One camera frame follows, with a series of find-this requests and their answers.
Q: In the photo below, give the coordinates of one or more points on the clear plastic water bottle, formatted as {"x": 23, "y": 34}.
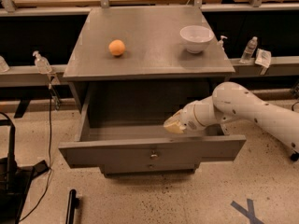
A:
{"x": 249, "y": 50}

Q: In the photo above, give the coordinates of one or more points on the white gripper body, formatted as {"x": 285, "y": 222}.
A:
{"x": 188, "y": 118}

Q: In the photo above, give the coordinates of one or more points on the white packet on rail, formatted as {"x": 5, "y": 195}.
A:
{"x": 263, "y": 58}

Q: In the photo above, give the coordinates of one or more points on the grey three-drawer cabinet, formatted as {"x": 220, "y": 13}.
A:
{"x": 154, "y": 57}

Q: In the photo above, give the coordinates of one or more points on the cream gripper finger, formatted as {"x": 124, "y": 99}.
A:
{"x": 174, "y": 118}
{"x": 174, "y": 127}

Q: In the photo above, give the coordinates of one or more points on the grey top drawer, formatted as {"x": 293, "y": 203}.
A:
{"x": 126, "y": 128}

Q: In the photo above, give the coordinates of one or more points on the black tube on floor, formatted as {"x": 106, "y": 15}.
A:
{"x": 73, "y": 203}

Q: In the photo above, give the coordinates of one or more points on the white ceramic bowl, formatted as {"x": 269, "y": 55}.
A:
{"x": 196, "y": 38}

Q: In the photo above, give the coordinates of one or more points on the small pump bottle behind cabinet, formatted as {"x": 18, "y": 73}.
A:
{"x": 221, "y": 41}

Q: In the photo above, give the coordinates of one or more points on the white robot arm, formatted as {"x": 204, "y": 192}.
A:
{"x": 231, "y": 101}

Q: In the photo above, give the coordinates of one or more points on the orange fruit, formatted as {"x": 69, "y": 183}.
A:
{"x": 116, "y": 47}

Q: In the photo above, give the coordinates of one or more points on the grey bottom drawer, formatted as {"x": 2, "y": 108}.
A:
{"x": 145, "y": 168}

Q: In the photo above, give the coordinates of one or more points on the clear pump sanitizer bottle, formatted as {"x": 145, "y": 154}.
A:
{"x": 41, "y": 63}

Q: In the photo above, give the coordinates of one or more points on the grey drawer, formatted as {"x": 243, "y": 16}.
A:
{"x": 145, "y": 168}
{"x": 126, "y": 128}

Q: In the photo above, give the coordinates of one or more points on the black stand base left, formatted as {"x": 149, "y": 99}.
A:
{"x": 15, "y": 181}

